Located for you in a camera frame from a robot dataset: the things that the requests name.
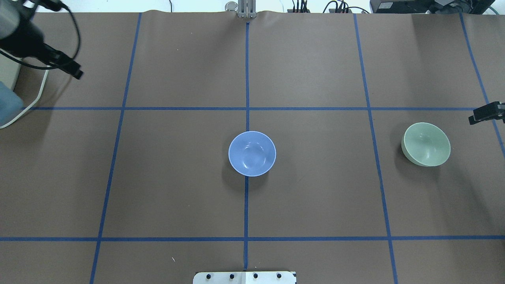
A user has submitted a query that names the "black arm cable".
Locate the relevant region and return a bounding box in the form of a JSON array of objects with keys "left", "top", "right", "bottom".
[{"left": 0, "top": 0, "right": 81, "bottom": 71}]

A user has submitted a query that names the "white toaster power cord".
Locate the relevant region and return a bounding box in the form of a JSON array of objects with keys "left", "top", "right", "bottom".
[{"left": 0, "top": 67, "right": 50, "bottom": 129}]

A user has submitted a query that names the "white central pillar mount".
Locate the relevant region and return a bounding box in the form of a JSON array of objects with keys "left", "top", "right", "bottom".
[{"left": 193, "top": 271, "right": 297, "bottom": 284}]

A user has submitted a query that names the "cream chrome toaster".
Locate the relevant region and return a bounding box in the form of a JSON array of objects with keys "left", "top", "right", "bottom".
[{"left": 0, "top": 59, "right": 24, "bottom": 127}]

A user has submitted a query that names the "green bowl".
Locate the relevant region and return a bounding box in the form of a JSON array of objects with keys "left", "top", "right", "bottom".
[{"left": 401, "top": 122, "right": 451, "bottom": 167}]

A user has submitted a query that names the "small metal cylinder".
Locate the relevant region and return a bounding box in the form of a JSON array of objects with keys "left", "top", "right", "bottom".
[{"left": 225, "top": 1, "right": 238, "bottom": 11}]

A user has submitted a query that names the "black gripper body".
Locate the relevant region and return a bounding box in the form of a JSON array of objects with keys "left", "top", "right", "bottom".
[{"left": 0, "top": 18, "right": 60, "bottom": 65}]

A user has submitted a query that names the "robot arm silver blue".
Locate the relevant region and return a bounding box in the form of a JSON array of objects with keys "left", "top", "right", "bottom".
[{"left": 0, "top": 0, "right": 84, "bottom": 80}]

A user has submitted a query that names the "blue bowl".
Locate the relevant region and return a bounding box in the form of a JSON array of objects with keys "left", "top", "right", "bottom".
[{"left": 228, "top": 131, "right": 277, "bottom": 177}]

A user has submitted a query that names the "aluminium frame post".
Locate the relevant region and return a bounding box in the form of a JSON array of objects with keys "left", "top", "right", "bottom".
[{"left": 238, "top": 0, "right": 257, "bottom": 19}]

